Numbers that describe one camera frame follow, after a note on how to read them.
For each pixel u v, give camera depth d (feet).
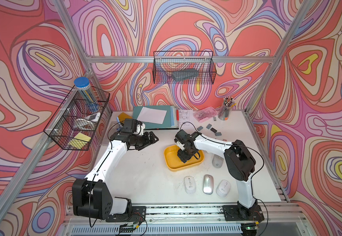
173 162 3.00
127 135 1.89
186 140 2.35
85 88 2.35
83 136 2.41
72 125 2.43
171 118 3.66
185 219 2.40
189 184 2.65
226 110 3.54
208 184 2.68
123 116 3.66
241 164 1.68
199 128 3.57
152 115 3.77
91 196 1.31
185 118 3.77
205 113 3.90
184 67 3.18
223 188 2.61
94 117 2.41
